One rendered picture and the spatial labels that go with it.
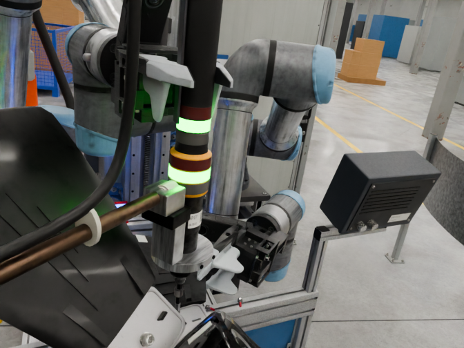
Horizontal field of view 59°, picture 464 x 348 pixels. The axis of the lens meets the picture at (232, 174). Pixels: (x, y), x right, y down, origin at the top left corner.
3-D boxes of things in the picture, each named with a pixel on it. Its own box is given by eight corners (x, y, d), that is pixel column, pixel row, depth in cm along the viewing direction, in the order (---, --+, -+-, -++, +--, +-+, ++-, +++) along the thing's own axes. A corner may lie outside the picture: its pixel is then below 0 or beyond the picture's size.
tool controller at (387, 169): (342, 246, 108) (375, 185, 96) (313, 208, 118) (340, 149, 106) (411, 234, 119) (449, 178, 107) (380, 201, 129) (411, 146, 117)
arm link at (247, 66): (216, 25, 80) (186, 266, 85) (271, 32, 80) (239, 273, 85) (219, 39, 92) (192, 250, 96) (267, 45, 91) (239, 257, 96)
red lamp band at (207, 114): (198, 122, 38) (199, 109, 38) (170, 114, 40) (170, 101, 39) (217, 117, 41) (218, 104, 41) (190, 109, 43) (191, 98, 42)
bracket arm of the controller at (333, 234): (319, 242, 107) (321, 232, 106) (312, 236, 110) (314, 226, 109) (385, 231, 117) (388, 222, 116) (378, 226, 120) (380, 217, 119)
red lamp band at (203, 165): (195, 175, 40) (196, 163, 39) (159, 163, 42) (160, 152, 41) (218, 164, 43) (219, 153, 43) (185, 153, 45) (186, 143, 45)
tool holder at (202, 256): (177, 291, 41) (185, 204, 37) (124, 265, 44) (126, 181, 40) (224, 253, 48) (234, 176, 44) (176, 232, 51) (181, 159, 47)
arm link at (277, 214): (259, 198, 81) (250, 232, 85) (249, 206, 78) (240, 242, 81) (294, 213, 79) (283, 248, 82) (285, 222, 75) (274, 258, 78)
